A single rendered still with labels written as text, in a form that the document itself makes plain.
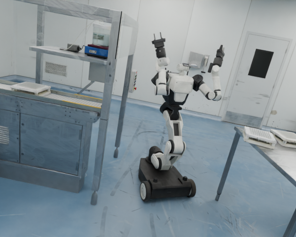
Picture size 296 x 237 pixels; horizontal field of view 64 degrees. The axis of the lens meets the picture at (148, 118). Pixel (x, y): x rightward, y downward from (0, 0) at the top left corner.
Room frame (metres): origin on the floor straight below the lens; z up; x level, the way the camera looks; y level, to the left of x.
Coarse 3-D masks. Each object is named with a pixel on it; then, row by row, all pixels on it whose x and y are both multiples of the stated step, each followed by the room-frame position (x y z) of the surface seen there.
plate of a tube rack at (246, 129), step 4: (244, 128) 2.09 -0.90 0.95; (248, 128) 2.08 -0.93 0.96; (248, 132) 1.96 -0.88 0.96; (252, 136) 1.90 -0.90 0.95; (256, 136) 1.89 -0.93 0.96; (260, 136) 1.91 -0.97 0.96; (272, 136) 1.97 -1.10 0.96; (264, 140) 1.87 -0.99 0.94; (268, 140) 1.86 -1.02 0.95; (272, 140) 1.87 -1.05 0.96
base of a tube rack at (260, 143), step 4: (244, 132) 2.09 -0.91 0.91; (244, 136) 1.97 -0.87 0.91; (244, 140) 1.91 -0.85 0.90; (248, 140) 1.90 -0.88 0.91; (252, 140) 1.91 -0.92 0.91; (256, 144) 1.88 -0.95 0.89; (260, 144) 1.87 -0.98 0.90; (264, 144) 1.87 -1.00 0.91; (268, 144) 1.88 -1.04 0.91; (272, 148) 1.85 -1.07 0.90
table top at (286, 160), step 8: (240, 128) 2.27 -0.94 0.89; (264, 152) 1.74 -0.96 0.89; (272, 152) 1.77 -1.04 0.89; (280, 152) 1.81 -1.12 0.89; (288, 152) 1.85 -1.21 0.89; (272, 160) 1.62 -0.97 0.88; (280, 160) 1.64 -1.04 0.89; (288, 160) 1.67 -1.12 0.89; (280, 168) 1.51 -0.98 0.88; (288, 168) 1.52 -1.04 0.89; (288, 176) 1.42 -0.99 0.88
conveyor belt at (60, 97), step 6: (0, 84) 2.16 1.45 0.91; (48, 96) 2.06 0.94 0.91; (54, 96) 2.10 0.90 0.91; (60, 96) 2.13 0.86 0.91; (66, 96) 2.17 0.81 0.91; (48, 102) 1.93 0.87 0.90; (78, 102) 2.06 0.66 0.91; (84, 102) 2.10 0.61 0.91; (90, 102) 2.13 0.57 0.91; (78, 108) 1.92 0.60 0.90
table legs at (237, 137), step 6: (234, 138) 2.29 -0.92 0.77; (234, 144) 2.27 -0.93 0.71; (234, 150) 2.27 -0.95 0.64; (228, 156) 2.30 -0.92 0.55; (228, 162) 2.27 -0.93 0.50; (228, 168) 2.27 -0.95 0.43; (222, 174) 2.30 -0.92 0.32; (222, 180) 2.27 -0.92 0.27; (222, 186) 2.27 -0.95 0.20; (216, 198) 2.28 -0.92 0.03; (294, 216) 1.28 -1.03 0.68; (294, 222) 1.26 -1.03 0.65; (288, 228) 1.28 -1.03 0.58; (294, 228) 1.26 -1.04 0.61; (288, 234) 1.26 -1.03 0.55; (294, 234) 1.26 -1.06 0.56
